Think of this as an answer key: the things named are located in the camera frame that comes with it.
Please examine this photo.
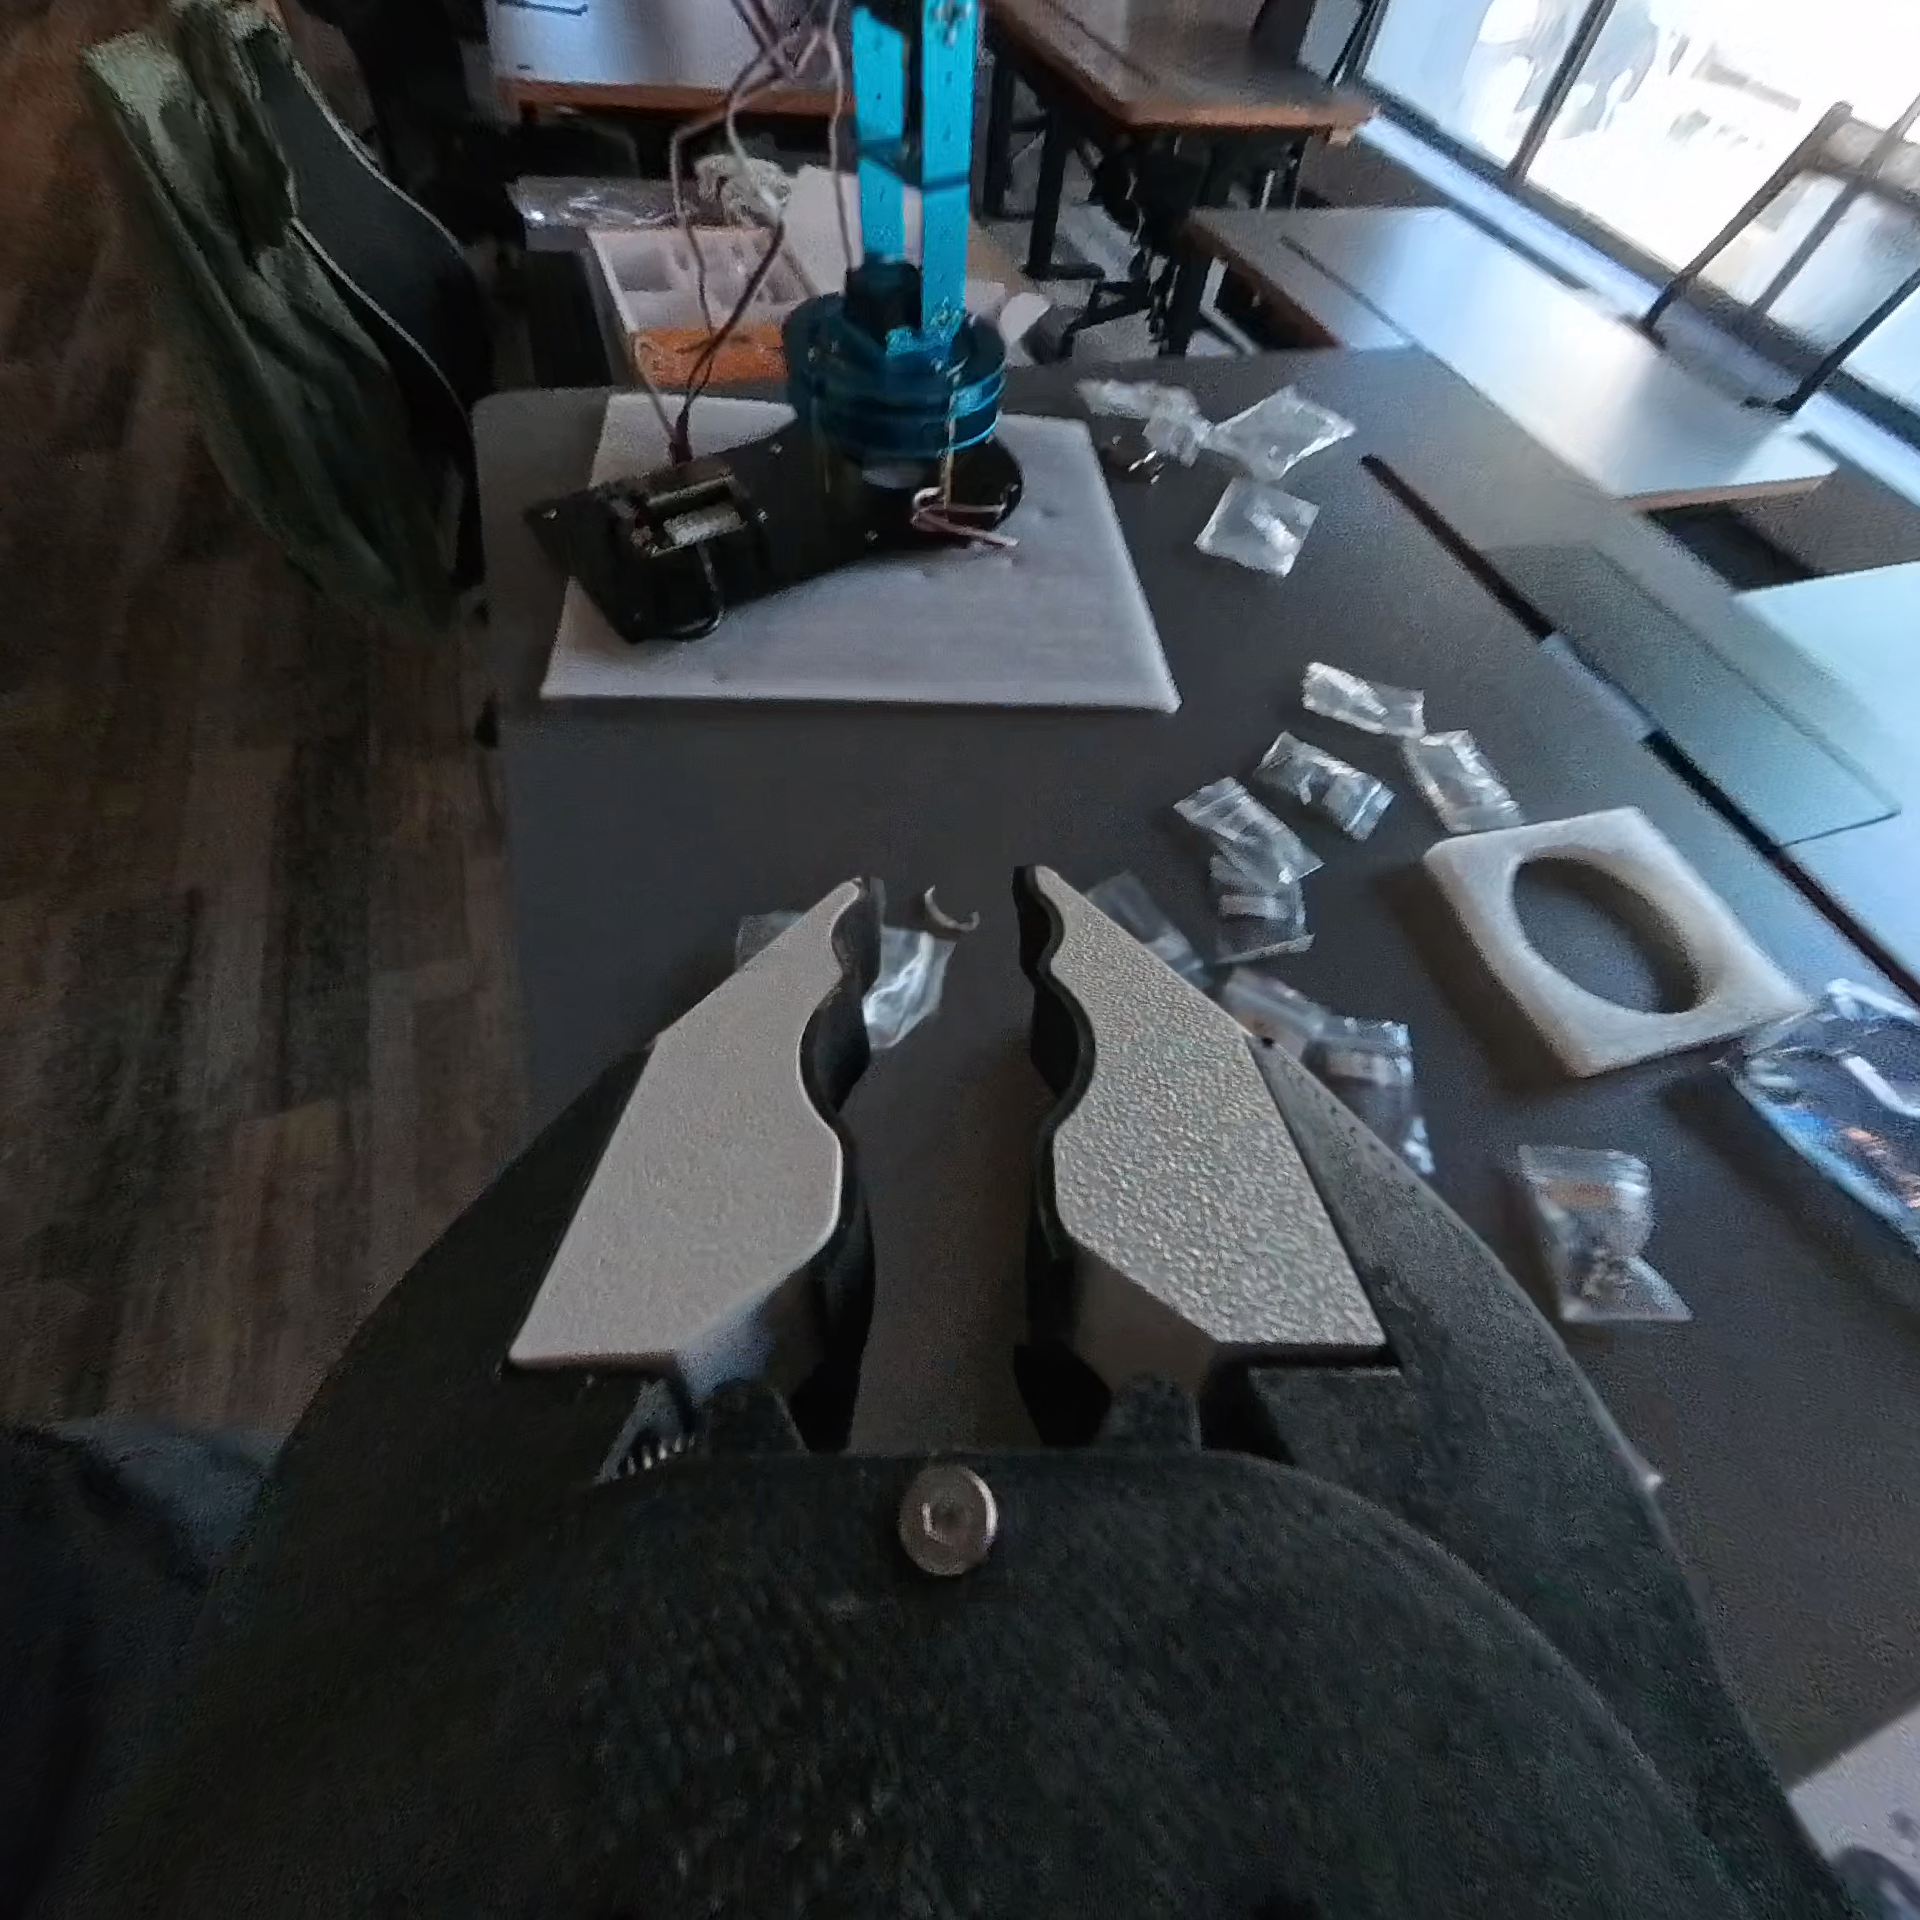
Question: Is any clear bag of cables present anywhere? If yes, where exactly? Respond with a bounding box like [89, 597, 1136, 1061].
[734, 905, 957, 1051]

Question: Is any green jacket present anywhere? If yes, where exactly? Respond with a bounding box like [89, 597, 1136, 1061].
[84, 0, 453, 618]

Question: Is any dark grey desk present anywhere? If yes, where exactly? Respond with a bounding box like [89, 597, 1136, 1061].
[473, 348, 1920, 1802]

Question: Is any open cardboard box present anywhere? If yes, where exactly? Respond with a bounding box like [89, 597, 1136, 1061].
[590, 165, 1053, 392]

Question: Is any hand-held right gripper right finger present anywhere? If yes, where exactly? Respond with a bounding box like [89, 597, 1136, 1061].
[1013, 865, 1389, 1442]

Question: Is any servo wire bundle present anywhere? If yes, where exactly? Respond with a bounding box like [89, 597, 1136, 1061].
[660, 0, 859, 465]

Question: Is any white foam frame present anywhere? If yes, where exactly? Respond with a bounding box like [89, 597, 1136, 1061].
[1424, 809, 1810, 1079]

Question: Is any dark office desk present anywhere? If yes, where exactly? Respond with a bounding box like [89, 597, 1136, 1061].
[1373, 352, 1920, 991]

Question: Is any brown wooden table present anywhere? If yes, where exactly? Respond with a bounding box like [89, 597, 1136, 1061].
[983, 0, 1374, 279]

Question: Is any dark shiny plastic bag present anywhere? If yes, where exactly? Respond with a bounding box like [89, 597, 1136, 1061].
[1717, 984, 1920, 1255]

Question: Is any white foam sheet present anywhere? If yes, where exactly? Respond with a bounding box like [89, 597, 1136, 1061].
[541, 395, 1181, 711]

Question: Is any black plastic chair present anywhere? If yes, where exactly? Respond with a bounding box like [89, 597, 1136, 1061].
[226, 45, 497, 604]

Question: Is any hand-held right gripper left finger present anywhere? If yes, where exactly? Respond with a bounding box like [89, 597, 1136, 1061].
[509, 878, 886, 1404]

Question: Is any black frame chair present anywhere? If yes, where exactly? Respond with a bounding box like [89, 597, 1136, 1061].
[1644, 107, 1854, 332]
[1786, 195, 1920, 415]

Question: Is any small clear screw bag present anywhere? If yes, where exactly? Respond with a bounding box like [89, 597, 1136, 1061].
[1516, 1142, 1694, 1327]
[1251, 731, 1396, 841]
[1303, 662, 1424, 738]
[1081, 384, 1203, 461]
[1207, 385, 1361, 479]
[1196, 479, 1323, 571]
[1404, 728, 1521, 834]

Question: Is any person's dark clothing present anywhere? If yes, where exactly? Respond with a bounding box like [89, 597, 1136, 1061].
[0, 1418, 281, 1920]

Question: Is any light grey desk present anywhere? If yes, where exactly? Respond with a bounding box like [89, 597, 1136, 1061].
[1186, 202, 1841, 512]

